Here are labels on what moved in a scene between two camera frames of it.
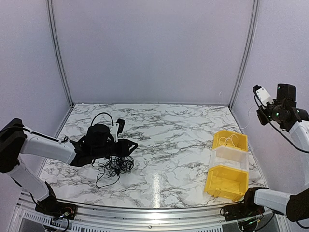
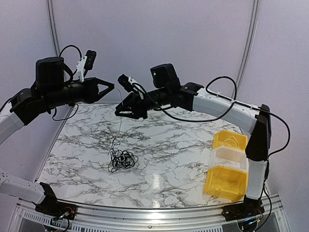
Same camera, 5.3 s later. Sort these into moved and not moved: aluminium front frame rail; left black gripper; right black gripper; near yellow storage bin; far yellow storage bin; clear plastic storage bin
Moved: left black gripper; right black gripper
Not moved: clear plastic storage bin; near yellow storage bin; far yellow storage bin; aluminium front frame rail
